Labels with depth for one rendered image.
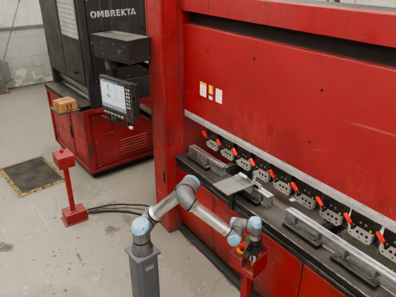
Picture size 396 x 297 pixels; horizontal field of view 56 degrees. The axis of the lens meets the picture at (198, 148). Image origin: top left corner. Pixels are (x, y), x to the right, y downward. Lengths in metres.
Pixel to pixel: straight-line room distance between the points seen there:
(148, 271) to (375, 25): 1.96
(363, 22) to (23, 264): 3.38
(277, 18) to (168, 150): 1.66
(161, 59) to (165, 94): 0.30
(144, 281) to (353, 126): 1.65
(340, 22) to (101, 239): 2.98
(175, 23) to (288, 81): 1.20
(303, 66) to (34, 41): 7.62
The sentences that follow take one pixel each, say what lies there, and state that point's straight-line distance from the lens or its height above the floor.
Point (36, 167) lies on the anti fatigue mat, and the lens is 5.53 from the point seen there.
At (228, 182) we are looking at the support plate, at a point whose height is 1.00.
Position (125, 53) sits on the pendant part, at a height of 1.84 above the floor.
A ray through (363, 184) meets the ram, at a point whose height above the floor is 1.44.
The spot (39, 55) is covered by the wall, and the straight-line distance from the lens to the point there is 9.35.
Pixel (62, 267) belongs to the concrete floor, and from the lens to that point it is 3.81.
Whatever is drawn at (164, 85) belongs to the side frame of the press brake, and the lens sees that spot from 3.23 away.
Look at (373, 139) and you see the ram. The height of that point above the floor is 1.70.
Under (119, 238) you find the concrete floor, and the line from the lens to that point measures 3.98.
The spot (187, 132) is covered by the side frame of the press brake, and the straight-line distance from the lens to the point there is 3.51.
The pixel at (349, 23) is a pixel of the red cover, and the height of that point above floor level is 2.24.
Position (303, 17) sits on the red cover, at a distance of 2.23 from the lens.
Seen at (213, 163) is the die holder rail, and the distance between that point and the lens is 3.24.
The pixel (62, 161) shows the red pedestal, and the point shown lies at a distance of 3.88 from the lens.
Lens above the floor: 2.50
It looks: 26 degrees down
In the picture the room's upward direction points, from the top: straight up
